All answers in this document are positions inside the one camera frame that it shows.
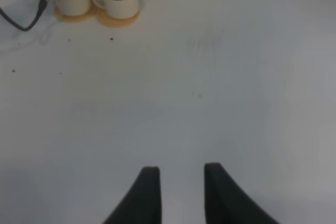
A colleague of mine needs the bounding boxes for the black braided camera cable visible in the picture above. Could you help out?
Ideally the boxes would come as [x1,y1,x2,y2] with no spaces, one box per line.
[0,0,49,31]

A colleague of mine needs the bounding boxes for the small wooden coaster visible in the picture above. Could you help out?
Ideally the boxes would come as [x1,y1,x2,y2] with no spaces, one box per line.
[54,6,98,23]
[96,9,140,28]

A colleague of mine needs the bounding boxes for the left small wooden coaster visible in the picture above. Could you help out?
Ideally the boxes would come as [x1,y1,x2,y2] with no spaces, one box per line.
[54,6,98,23]

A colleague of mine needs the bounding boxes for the right small wooden coaster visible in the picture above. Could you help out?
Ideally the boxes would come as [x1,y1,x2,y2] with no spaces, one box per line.
[96,9,140,28]

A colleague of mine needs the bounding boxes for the right white teacup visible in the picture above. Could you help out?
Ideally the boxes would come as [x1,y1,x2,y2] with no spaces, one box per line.
[92,0,140,19]

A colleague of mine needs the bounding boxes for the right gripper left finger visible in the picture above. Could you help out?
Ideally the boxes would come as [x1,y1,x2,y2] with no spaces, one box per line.
[104,166,162,224]

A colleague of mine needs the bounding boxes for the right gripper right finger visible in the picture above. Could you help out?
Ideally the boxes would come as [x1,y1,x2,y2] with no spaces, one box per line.
[204,163,277,224]

